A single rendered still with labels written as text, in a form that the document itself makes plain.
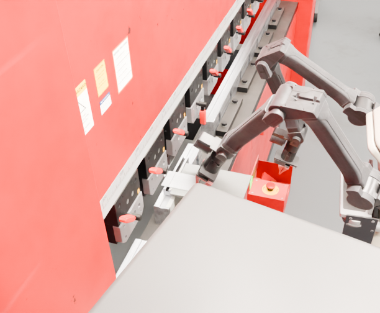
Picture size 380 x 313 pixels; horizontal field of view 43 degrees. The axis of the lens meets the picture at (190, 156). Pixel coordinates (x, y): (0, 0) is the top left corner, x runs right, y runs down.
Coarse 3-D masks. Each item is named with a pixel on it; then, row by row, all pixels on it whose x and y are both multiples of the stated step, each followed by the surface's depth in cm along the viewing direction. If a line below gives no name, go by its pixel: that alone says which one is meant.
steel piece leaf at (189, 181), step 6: (180, 174) 182; (186, 174) 182; (174, 180) 180; (180, 180) 180; (186, 180) 180; (192, 180) 179; (168, 186) 177; (174, 186) 177; (180, 186) 177; (186, 186) 177
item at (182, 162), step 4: (180, 160) 189; (184, 160) 189; (188, 160) 191; (180, 164) 189; (184, 164) 187; (176, 168) 185; (164, 188) 177; (168, 188) 178; (164, 192) 178; (168, 192) 177
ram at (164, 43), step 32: (64, 0) 86; (96, 0) 97; (128, 0) 110; (160, 0) 128; (192, 0) 154; (224, 0) 191; (64, 32) 88; (96, 32) 99; (128, 32) 113; (160, 32) 132; (192, 32) 160; (96, 64) 101; (160, 64) 137; (192, 64) 166; (96, 96) 104; (128, 96) 120; (160, 96) 141; (96, 128) 107; (128, 128) 123; (160, 128) 146; (96, 160) 109; (128, 160) 127
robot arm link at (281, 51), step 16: (272, 48) 166; (288, 48) 163; (256, 64) 170; (272, 64) 167; (288, 64) 166; (304, 64) 164; (320, 80) 166; (336, 80) 167; (336, 96) 168; (352, 96) 167; (368, 96) 169; (352, 112) 167; (368, 112) 166
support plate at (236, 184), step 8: (184, 168) 185; (192, 168) 185; (224, 176) 181; (232, 176) 181; (240, 176) 180; (248, 176) 180; (216, 184) 177; (224, 184) 177; (232, 184) 177; (240, 184) 177; (248, 184) 177; (176, 192) 175; (184, 192) 175; (232, 192) 174; (240, 192) 174
